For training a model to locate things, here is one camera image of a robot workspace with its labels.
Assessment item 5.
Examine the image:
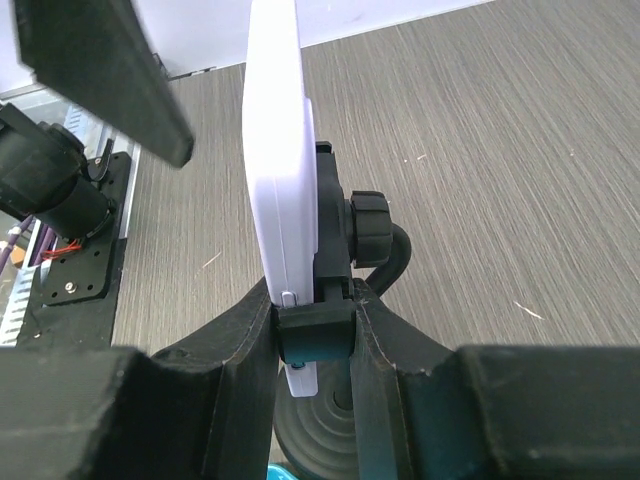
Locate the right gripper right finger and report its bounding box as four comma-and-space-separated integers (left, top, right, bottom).
351, 281, 639, 479

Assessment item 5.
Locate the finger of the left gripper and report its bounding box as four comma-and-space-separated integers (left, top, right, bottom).
12, 1, 194, 168

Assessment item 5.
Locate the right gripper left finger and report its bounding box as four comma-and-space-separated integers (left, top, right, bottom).
1, 282, 278, 479

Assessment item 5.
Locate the black phone stand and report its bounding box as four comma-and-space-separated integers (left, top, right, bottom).
274, 142, 411, 479

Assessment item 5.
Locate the smartphone with lilac case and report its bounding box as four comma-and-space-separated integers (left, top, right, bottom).
241, 0, 321, 399

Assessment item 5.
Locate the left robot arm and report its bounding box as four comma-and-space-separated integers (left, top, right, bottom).
1, 1, 195, 239

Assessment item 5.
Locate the blue polka dot plate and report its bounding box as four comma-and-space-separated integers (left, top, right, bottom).
266, 463, 302, 480

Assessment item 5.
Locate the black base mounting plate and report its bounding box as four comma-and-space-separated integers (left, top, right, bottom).
17, 152, 132, 349

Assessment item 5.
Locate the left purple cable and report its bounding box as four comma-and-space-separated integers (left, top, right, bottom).
0, 219, 51, 281

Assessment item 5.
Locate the white slotted cable duct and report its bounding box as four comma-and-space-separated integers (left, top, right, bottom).
0, 266, 37, 348

